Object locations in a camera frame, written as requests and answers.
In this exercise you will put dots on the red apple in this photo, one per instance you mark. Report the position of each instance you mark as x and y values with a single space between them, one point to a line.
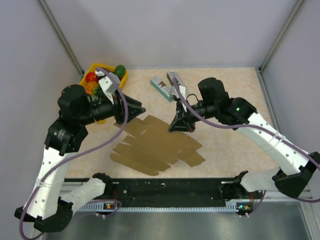
91 77

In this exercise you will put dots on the teal white carton box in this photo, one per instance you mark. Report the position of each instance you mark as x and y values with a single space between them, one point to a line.
161 87

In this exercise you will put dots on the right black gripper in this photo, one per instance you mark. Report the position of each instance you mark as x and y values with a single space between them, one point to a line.
178 124

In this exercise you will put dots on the silver brown carton box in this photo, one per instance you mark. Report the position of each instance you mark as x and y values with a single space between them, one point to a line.
171 75

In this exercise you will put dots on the brown cardboard box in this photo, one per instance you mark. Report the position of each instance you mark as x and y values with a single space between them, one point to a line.
150 148

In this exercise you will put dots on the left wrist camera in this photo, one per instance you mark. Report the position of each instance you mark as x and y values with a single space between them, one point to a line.
106 84

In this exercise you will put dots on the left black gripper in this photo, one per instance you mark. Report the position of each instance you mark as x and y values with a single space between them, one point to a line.
132 111

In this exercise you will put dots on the yellow plastic tray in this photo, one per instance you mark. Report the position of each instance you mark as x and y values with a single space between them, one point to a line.
125 77

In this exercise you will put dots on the aluminium rail with cable duct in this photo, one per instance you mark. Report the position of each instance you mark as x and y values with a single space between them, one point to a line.
122 202

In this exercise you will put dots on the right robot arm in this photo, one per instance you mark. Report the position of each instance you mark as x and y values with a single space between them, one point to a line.
295 165

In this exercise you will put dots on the green avocado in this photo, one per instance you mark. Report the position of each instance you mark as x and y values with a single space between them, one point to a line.
120 71

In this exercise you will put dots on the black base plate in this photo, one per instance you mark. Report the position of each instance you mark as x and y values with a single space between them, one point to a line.
218 188

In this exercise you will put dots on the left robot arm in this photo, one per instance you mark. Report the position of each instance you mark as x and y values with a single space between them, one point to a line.
50 211

